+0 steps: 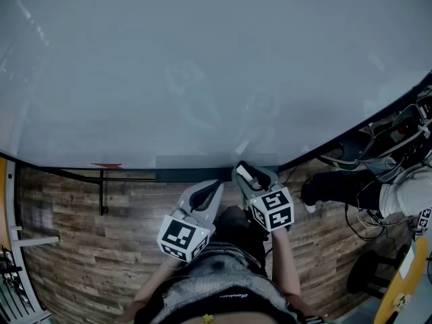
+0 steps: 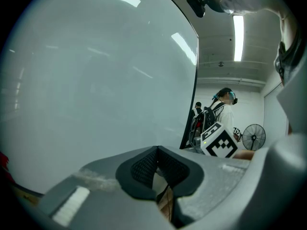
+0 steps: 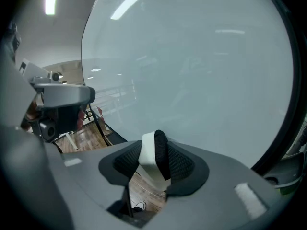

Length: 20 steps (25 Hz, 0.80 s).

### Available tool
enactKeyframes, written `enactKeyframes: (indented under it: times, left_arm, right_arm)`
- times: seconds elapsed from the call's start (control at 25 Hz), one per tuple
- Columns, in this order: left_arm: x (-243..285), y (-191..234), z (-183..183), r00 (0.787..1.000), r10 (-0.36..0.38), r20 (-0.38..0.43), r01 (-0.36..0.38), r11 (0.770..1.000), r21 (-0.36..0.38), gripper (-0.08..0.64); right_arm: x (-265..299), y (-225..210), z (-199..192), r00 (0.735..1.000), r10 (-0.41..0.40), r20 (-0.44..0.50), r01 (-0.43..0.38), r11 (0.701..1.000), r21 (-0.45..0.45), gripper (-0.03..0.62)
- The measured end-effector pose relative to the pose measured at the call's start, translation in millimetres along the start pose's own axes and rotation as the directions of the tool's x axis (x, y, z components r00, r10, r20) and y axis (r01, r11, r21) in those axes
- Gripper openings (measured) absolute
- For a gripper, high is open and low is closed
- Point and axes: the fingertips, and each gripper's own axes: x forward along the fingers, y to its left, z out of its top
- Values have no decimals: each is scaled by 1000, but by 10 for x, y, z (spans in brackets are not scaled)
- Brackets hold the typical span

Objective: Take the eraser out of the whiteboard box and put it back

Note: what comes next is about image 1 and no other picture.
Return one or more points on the white paper sheet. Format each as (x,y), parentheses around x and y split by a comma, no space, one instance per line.
(408,262)

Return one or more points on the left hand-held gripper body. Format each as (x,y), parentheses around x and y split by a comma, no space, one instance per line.
(180,236)

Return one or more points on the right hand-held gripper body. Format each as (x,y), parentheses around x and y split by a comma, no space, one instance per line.
(275,208)

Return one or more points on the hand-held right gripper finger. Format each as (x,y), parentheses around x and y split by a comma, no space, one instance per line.
(235,177)
(268,175)

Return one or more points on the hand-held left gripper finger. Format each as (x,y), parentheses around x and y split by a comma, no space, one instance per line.
(187,194)
(216,201)

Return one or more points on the white metal rack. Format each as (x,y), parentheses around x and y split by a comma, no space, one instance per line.
(15,299)

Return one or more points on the person's grey knit top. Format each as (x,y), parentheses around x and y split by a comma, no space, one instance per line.
(219,282)

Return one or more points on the person's black trousers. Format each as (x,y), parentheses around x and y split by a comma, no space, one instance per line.
(241,235)

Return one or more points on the yellow edged white panel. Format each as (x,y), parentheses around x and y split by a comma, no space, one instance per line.
(4,194)

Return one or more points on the red marker pen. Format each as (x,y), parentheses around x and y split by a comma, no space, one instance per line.
(106,165)

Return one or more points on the black whiteboard stand frame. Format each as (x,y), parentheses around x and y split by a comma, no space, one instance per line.
(102,194)

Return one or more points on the white whiteboard eraser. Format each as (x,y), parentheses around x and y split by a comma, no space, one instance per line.
(243,175)

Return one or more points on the large grey whiteboard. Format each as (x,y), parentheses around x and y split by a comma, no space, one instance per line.
(141,73)

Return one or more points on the black round stool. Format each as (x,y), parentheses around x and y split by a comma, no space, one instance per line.
(368,275)

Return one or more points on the person's right forearm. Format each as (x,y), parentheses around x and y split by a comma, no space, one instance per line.
(286,262)

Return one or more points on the person's left forearm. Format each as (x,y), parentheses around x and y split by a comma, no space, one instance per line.
(152,287)

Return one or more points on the yellow round table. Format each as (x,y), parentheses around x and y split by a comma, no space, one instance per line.
(406,282)

